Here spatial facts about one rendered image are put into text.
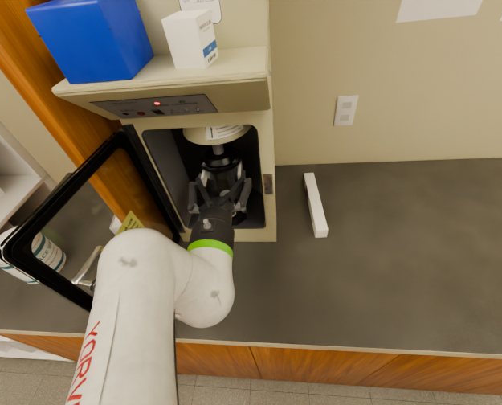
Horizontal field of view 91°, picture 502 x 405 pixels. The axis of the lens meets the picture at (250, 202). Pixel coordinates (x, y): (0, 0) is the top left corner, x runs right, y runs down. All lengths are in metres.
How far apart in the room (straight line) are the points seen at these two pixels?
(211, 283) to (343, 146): 0.86
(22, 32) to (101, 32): 0.18
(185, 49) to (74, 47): 0.14
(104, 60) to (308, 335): 0.69
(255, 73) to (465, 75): 0.87
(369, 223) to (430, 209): 0.22
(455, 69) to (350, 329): 0.87
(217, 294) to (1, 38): 0.48
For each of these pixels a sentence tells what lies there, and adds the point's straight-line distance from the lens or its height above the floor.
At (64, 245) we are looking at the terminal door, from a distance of 0.52.
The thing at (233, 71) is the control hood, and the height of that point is 1.51.
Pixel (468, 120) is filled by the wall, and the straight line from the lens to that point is 1.25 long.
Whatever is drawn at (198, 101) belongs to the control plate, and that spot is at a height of 1.46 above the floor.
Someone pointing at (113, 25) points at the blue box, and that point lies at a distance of 0.42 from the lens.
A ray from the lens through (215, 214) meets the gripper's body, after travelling 0.53.
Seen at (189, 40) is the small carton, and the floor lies 1.55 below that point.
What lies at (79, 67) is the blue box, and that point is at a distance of 0.46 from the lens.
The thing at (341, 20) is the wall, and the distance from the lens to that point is 0.93.
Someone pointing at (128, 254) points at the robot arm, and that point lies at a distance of 0.36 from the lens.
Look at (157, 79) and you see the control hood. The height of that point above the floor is 1.51.
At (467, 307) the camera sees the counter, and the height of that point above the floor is 0.94.
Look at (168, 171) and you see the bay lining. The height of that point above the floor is 1.22.
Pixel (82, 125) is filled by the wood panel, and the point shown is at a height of 1.41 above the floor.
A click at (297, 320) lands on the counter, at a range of 0.73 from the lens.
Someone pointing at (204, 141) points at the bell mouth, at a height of 1.33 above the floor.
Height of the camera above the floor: 1.63
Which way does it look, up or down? 47 degrees down
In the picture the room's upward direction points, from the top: 8 degrees counter-clockwise
